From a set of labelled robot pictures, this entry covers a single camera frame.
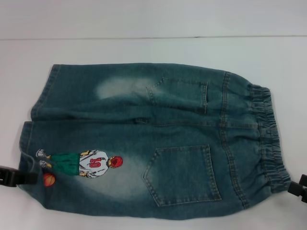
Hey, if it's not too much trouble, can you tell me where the blue denim shorts with print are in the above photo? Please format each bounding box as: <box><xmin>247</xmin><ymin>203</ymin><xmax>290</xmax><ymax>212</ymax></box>
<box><xmin>18</xmin><ymin>63</ymin><xmax>295</xmax><ymax>212</ymax></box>

